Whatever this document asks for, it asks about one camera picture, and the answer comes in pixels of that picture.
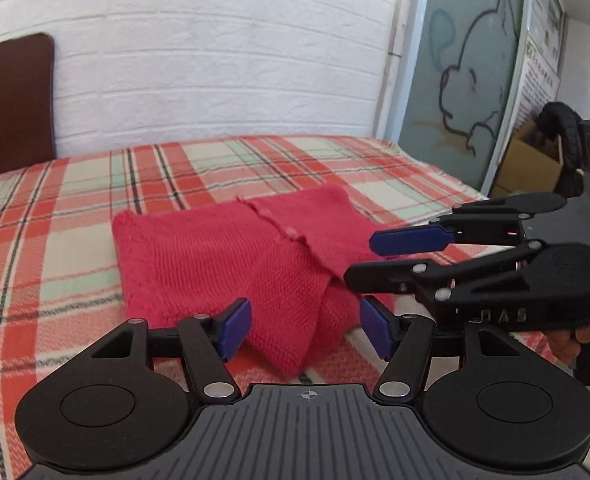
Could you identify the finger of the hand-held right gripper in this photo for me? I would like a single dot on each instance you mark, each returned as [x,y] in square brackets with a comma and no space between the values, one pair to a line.
[410,240]
[380,277]

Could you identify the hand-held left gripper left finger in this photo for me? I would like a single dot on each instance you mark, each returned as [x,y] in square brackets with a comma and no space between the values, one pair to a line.
[235,330]

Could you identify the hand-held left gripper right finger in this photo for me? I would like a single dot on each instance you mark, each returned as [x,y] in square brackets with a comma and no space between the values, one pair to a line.
[375,330]

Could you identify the red knitted sweater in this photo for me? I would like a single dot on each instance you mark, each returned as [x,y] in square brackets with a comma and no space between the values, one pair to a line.
[200,270]

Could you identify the person's right hand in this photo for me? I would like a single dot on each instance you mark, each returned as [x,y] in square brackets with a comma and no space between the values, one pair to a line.
[562,345]

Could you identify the cardboard box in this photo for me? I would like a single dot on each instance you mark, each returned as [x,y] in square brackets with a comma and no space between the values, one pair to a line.
[525,170]

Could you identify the frosted glass door cartoon cat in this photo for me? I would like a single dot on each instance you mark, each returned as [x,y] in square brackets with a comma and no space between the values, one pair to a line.
[475,85]

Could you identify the plaid bed blanket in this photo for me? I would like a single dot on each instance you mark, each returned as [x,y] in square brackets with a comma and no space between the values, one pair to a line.
[50,260]

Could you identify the brown padded headboard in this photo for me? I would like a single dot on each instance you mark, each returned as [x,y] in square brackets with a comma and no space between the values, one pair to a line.
[10,110]

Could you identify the white door frame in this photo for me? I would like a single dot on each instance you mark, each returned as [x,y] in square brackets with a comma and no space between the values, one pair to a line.
[410,35]

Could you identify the wall poster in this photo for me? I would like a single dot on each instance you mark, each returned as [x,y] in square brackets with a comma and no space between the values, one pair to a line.
[542,60]

